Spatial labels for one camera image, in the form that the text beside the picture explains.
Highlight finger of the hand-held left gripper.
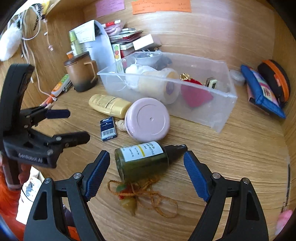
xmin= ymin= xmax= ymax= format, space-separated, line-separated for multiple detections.
xmin=20 ymin=105 xmax=71 ymax=127
xmin=28 ymin=131 xmax=90 ymax=153

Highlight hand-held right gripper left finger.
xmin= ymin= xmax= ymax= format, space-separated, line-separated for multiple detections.
xmin=23 ymin=150 xmax=111 ymax=241

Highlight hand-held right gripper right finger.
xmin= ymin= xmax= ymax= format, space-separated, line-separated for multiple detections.
xmin=183 ymin=151 xmax=270 ymax=241

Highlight small blue staples box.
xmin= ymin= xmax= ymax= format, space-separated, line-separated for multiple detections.
xmin=100 ymin=116 xmax=117 ymax=141

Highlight orange string charm pendant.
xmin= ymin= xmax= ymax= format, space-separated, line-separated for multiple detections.
xmin=107 ymin=176 xmax=178 ymax=218

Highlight dark green pump bottle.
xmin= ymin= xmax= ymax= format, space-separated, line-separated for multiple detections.
xmin=114 ymin=141 xmax=188 ymax=181

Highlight cream yellow lotion bottle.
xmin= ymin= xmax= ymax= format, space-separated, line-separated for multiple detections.
xmin=88 ymin=94 xmax=132 ymax=118

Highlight clear plastic storage box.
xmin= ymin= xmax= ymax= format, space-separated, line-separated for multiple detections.
xmin=97 ymin=51 xmax=238 ymax=133

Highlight lilac round jar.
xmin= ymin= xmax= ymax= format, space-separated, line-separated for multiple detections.
xmin=124 ymin=97 xmax=171 ymax=143

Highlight person's left forearm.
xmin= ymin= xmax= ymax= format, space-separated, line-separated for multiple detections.
xmin=0 ymin=167 xmax=23 ymax=234

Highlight wooden desktop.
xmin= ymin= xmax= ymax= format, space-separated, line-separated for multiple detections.
xmin=18 ymin=51 xmax=290 ymax=241

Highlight person's left hand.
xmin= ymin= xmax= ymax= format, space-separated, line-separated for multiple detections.
xmin=18 ymin=162 xmax=31 ymax=186

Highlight orange pen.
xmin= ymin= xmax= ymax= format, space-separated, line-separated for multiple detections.
xmin=39 ymin=96 xmax=55 ymax=108

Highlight orange white tube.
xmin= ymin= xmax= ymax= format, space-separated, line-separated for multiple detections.
xmin=51 ymin=74 xmax=71 ymax=96

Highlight brown mug with lid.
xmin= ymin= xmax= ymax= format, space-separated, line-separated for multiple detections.
xmin=63 ymin=51 xmax=99 ymax=92

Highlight white plush toy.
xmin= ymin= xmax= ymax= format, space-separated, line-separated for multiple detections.
xmin=0 ymin=22 xmax=22 ymax=61

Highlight white printed cloth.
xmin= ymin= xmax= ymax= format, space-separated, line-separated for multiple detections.
xmin=16 ymin=167 xmax=47 ymax=225

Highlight light green bottle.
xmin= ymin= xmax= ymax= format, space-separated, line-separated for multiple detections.
xmin=69 ymin=30 xmax=80 ymax=56

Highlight red cloth pouch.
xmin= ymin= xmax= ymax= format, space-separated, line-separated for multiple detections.
xmin=181 ymin=79 xmax=213 ymax=108

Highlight fruit printed card box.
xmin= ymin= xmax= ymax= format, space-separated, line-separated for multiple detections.
xmin=112 ymin=44 xmax=122 ymax=62

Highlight white fluffy puff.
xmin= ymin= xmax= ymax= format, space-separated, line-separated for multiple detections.
xmin=125 ymin=64 xmax=153 ymax=90

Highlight cream jar purple label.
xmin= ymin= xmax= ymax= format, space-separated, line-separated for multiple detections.
xmin=136 ymin=68 xmax=182 ymax=105

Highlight pink fluffy item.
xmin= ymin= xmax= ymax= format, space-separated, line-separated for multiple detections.
xmin=275 ymin=210 xmax=292 ymax=235

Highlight white bowl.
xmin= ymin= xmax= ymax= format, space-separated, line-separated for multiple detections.
xmin=134 ymin=51 xmax=162 ymax=67

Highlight blue patchwork pouch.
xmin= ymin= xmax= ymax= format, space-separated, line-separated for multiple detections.
xmin=240 ymin=64 xmax=286 ymax=119

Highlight stack of books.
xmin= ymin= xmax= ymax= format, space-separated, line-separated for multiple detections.
xmin=109 ymin=27 xmax=162 ymax=58

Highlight small clear round container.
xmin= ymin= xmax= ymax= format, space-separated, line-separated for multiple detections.
xmin=229 ymin=69 xmax=245 ymax=87

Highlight white rectangular box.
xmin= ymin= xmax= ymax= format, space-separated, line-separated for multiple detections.
xmin=132 ymin=34 xmax=155 ymax=51

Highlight pink sticky note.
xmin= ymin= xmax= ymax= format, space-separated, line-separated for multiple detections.
xmin=96 ymin=0 xmax=125 ymax=18

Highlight black orange zip case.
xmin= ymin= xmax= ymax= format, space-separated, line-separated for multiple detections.
xmin=257 ymin=60 xmax=291 ymax=108

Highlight orange sticky note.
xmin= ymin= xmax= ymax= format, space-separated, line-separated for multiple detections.
xmin=132 ymin=0 xmax=192 ymax=15

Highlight white charging cable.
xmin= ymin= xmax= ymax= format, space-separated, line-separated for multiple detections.
xmin=20 ymin=5 xmax=57 ymax=101

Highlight pink charging cable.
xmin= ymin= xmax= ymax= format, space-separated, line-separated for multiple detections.
xmin=43 ymin=20 xmax=54 ymax=51

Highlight black beaded strap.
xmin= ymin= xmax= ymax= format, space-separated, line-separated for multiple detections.
xmin=33 ymin=5 xmax=45 ymax=32

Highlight pink coiled cable packet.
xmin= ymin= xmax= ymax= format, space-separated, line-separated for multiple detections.
xmin=102 ymin=20 xmax=126 ymax=36

